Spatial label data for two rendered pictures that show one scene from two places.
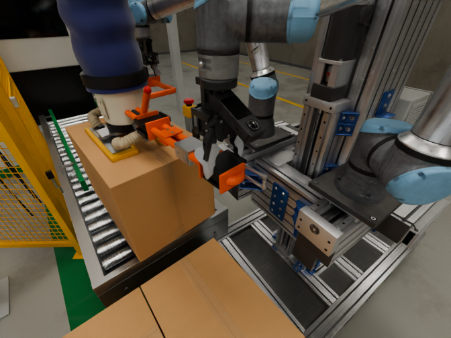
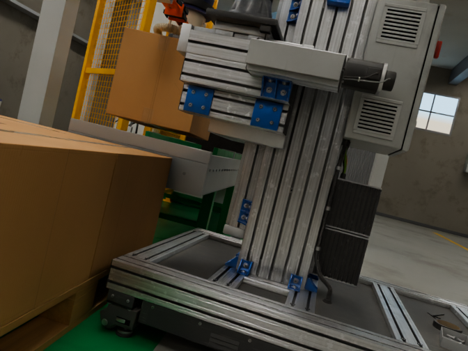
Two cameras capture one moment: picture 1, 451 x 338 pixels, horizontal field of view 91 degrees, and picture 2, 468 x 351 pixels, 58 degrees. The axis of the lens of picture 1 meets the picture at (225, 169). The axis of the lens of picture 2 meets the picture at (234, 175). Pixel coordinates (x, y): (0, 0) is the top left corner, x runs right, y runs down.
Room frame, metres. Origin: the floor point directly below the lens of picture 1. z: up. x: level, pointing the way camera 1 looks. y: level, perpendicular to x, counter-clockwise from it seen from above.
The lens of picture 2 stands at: (-0.36, -1.49, 0.62)
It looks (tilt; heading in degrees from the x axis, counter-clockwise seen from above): 3 degrees down; 46
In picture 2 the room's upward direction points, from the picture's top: 14 degrees clockwise
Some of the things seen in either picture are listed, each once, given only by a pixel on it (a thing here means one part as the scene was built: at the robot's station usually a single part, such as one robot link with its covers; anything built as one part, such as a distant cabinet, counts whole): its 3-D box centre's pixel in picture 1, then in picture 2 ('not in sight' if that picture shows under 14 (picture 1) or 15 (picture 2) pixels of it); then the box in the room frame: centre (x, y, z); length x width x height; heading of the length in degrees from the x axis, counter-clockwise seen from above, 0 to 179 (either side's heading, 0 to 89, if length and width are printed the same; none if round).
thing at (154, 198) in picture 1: (142, 172); (171, 91); (0.86, 0.40, 0.87); 0.60 x 0.40 x 0.40; 42
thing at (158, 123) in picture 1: (153, 125); (175, 12); (0.68, 0.24, 1.20); 0.10 x 0.08 x 0.06; 132
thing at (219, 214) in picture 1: (171, 243); (138, 141); (0.66, 0.26, 0.58); 0.70 x 0.03 x 0.06; 129
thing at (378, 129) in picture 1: (380, 143); not in sight; (0.54, -0.43, 1.20); 0.13 x 0.12 x 0.14; 177
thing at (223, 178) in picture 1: (221, 170); not in sight; (0.42, 0.01, 1.20); 0.08 x 0.07 x 0.05; 42
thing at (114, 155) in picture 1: (108, 136); not in sight; (0.80, 0.48, 1.09); 0.34 x 0.10 x 0.05; 42
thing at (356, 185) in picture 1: (364, 175); (251, 10); (0.55, -0.44, 1.09); 0.15 x 0.15 x 0.10
